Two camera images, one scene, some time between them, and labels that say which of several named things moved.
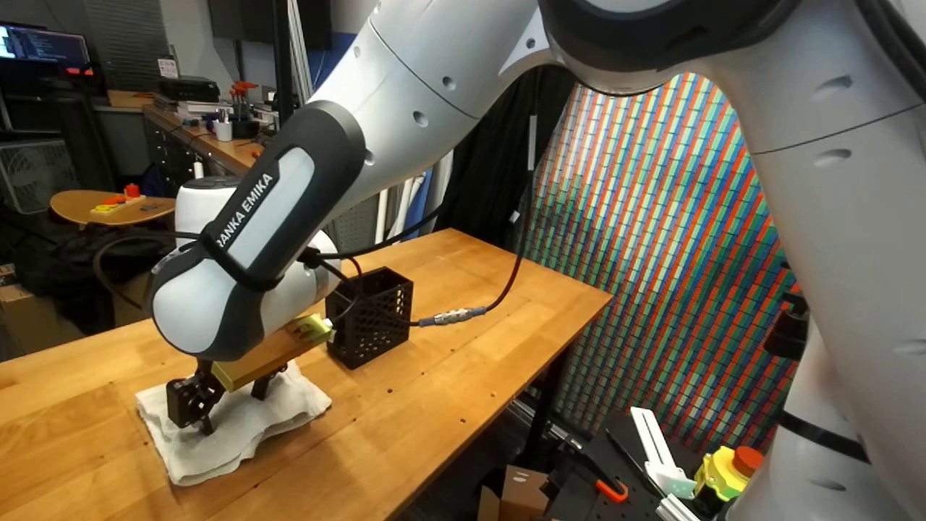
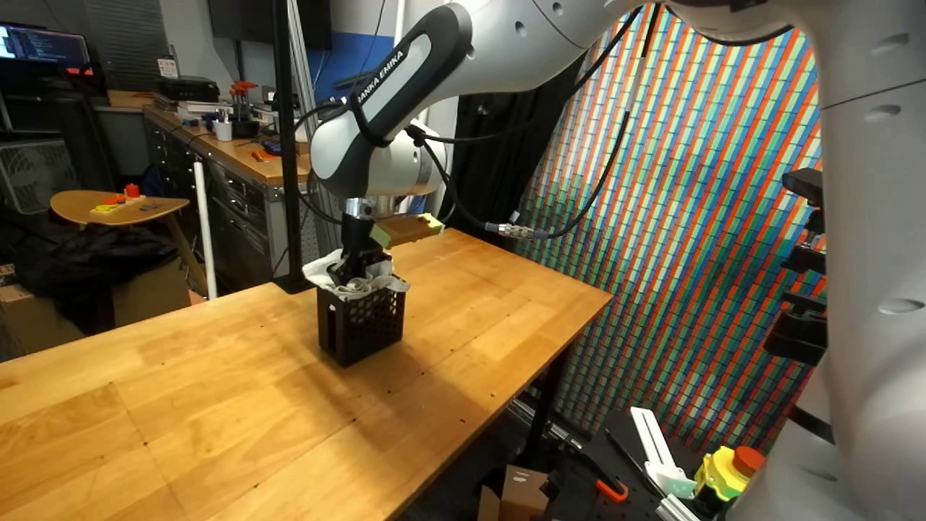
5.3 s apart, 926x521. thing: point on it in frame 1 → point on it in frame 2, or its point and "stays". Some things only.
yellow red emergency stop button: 727,468 stays
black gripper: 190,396 → 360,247
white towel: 241,424 → 360,280
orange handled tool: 613,492 stays
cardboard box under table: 523,496 stays
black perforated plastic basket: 371,312 stays
